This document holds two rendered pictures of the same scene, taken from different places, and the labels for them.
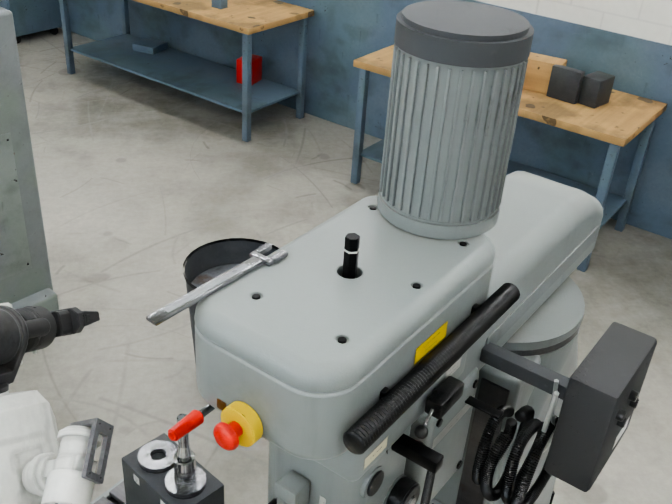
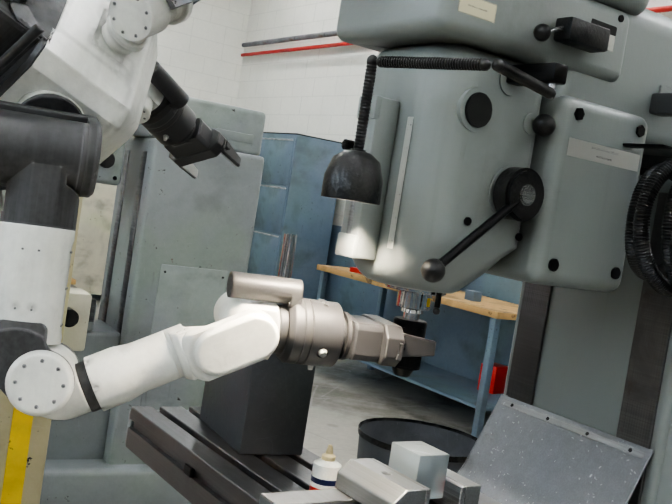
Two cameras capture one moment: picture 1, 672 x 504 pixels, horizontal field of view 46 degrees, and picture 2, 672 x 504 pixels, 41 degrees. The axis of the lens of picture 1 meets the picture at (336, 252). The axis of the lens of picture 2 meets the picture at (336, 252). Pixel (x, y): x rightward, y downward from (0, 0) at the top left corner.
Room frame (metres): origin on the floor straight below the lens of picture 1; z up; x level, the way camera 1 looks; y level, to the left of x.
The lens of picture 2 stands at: (-0.22, -0.36, 1.40)
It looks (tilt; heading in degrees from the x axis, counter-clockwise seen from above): 3 degrees down; 21
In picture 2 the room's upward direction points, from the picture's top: 9 degrees clockwise
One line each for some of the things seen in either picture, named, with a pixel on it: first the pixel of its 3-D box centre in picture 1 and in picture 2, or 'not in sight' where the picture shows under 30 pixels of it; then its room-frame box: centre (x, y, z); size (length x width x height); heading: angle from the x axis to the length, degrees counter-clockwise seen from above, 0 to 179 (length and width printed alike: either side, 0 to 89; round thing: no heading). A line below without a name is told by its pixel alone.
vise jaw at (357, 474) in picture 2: not in sight; (381, 488); (0.89, -0.04, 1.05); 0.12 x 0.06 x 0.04; 56
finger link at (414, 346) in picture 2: not in sight; (415, 347); (0.95, -0.04, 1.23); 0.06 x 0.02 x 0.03; 131
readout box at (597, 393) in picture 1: (603, 406); not in sight; (1.03, -0.47, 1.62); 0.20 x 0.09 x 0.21; 146
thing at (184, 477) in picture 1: (184, 469); not in sight; (1.22, 0.29, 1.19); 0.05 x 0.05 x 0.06
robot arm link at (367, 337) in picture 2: not in sight; (345, 337); (0.91, 0.05, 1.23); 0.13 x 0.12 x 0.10; 41
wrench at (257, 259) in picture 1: (219, 282); not in sight; (0.91, 0.16, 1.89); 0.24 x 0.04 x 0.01; 144
